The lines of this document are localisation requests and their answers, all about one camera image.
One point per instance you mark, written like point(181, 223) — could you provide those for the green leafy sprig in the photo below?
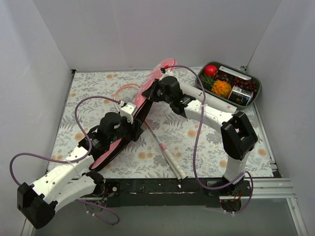
point(207, 81)

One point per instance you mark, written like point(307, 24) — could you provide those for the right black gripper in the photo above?
point(152, 89)

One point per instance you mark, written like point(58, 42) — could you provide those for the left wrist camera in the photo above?
point(128, 110)

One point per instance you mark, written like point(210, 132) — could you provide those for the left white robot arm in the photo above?
point(40, 201)

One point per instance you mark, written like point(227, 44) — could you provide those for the white shuttlecock tube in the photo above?
point(210, 99)

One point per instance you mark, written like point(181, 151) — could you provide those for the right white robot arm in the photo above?
point(238, 135)

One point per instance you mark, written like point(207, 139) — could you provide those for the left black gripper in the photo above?
point(137, 126)

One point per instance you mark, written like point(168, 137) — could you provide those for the dark red grapes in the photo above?
point(248, 85)

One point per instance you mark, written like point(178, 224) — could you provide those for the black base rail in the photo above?
point(138, 192)

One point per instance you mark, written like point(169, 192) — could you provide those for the floral table cloth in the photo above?
point(197, 148)

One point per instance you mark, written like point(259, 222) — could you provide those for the pink badminton racket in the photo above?
point(128, 91)

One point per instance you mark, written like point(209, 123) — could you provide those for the pink racket cover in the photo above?
point(143, 108)

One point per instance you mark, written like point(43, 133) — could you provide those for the white box in tray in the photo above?
point(234, 73)

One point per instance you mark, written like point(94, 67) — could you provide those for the red apple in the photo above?
point(210, 70)

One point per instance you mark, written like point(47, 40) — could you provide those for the grey plastic tray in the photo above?
point(199, 84)

